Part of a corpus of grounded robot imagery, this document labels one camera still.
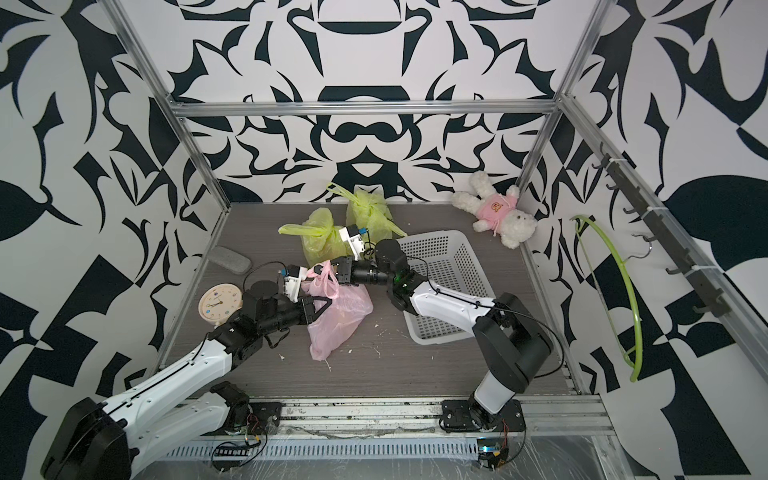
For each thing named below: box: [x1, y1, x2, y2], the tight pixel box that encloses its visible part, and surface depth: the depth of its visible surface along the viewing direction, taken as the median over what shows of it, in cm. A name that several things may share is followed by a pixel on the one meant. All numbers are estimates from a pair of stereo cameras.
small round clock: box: [198, 283, 243, 327], surface depth 93 cm
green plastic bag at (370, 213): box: [327, 183, 407, 246], surface depth 98 cm
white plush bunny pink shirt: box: [450, 171, 538, 250], surface depth 111 cm
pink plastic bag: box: [301, 260, 374, 361], surface depth 79 cm
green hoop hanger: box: [570, 215, 643, 382], surface depth 64 cm
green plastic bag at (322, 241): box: [278, 207, 355, 266], surface depth 91 cm
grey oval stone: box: [208, 246, 252, 275], surface depth 102 cm
